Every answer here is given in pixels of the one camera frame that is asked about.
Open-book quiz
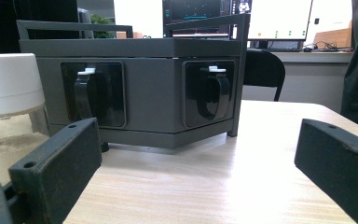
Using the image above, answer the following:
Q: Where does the green plant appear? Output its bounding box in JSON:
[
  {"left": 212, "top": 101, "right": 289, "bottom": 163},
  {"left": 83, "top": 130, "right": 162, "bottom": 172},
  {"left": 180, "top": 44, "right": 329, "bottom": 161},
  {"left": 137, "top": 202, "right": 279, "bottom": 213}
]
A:
[{"left": 89, "top": 13, "right": 117, "bottom": 39}]

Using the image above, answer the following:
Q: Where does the white lidded seasoning jar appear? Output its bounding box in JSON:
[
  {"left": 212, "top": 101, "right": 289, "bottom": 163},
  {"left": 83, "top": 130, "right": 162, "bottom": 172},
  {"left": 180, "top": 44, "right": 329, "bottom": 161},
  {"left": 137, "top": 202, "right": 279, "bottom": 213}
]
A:
[{"left": 0, "top": 52, "right": 51, "bottom": 185}]

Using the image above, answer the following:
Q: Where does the black hook with white tab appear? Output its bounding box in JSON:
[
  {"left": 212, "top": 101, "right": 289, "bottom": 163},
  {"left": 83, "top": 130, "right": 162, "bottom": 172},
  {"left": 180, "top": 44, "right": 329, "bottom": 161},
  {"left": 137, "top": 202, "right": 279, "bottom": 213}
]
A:
[
  {"left": 74, "top": 67, "right": 110, "bottom": 120},
  {"left": 196, "top": 65, "right": 231, "bottom": 121}
]

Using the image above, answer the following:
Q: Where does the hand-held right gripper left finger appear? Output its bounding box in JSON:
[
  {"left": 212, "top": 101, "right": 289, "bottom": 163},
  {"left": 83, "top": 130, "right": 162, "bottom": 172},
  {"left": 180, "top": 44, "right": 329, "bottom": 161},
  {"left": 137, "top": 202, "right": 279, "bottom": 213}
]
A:
[{"left": 8, "top": 117, "right": 103, "bottom": 224}]

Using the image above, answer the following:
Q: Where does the black curtain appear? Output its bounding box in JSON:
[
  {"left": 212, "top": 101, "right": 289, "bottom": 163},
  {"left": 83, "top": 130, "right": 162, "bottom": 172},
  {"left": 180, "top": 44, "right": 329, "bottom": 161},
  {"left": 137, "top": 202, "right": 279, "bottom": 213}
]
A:
[{"left": 0, "top": 0, "right": 79, "bottom": 54}]

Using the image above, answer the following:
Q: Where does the monitor with white screen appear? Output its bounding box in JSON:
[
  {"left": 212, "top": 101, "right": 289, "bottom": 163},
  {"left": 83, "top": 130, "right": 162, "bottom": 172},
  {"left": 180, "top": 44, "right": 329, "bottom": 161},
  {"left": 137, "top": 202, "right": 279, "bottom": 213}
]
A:
[{"left": 247, "top": 0, "right": 313, "bottom": 50}]

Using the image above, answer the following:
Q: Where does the tangle of black cables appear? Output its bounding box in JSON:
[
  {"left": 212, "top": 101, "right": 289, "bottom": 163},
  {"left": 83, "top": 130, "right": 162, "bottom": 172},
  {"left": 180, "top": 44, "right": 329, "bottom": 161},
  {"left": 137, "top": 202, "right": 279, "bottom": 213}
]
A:
[{"left": 302, "top": 40, "right": 340, "bottom": 53}]

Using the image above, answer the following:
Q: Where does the monitor with dark screen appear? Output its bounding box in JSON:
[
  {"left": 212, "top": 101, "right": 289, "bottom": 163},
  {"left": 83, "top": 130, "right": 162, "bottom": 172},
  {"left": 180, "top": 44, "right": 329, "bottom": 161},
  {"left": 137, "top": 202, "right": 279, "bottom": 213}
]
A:
[{"left": 162, "top": 0, "right": 231, "bottom": 35}]

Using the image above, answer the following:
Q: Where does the black folding chair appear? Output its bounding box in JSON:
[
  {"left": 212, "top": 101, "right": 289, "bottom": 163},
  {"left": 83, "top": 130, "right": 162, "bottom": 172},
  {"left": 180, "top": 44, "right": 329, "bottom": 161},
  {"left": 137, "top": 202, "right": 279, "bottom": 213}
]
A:
[{"left": 242, "top": 49, "right": 286, "bottom": 103}]

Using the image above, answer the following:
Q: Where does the brown cardboard box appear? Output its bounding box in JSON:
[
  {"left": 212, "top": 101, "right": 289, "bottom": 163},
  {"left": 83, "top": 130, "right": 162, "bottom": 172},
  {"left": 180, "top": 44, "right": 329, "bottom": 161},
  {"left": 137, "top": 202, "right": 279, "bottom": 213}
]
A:
[{"left": 312, "top": 27, "right": 353, "bottom": 49}]

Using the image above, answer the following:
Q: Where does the wooden box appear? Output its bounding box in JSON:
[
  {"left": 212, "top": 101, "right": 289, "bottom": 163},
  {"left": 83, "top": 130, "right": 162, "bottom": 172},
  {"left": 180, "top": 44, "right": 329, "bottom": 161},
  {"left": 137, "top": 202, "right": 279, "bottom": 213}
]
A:
[{"left": 116, "top": 31, "right": 145, "bottom": 39}]

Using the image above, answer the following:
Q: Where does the long beige desk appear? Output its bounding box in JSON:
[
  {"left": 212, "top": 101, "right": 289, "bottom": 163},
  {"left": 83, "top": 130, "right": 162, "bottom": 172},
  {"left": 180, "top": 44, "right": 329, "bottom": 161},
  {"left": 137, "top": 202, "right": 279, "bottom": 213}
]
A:
[{"left": 241, "top": 49, "right": 354, "bottom": 115}]

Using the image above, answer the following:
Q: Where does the dark grey upright panel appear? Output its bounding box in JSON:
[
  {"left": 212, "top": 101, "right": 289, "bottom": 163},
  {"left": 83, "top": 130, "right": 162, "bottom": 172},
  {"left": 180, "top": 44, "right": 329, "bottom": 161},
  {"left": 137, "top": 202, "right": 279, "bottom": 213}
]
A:
[{"left": 77, "top": 7, "right": 95, "bottom": 39}]

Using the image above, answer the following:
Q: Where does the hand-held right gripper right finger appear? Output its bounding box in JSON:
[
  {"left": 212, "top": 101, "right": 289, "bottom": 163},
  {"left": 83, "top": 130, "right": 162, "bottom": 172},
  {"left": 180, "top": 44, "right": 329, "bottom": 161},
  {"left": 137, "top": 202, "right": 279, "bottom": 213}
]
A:
[{"left": 294, "top": 119, "right": 358, "bottom": 224}]

